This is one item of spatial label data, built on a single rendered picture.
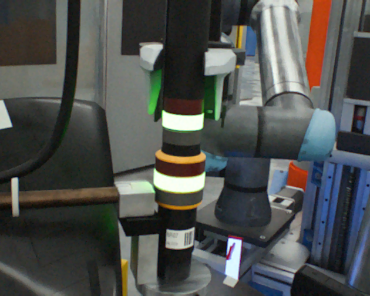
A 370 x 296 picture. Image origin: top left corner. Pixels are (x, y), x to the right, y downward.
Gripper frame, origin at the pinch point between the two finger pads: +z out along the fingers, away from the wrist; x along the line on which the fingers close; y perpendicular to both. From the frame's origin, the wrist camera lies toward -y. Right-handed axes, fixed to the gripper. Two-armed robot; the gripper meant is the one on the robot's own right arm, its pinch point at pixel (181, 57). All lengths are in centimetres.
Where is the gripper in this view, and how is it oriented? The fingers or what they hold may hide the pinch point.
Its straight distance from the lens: 37.9
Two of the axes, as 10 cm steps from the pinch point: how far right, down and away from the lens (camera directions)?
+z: -1.2, 2.5, -9.6
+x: -9.9, -0.9, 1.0
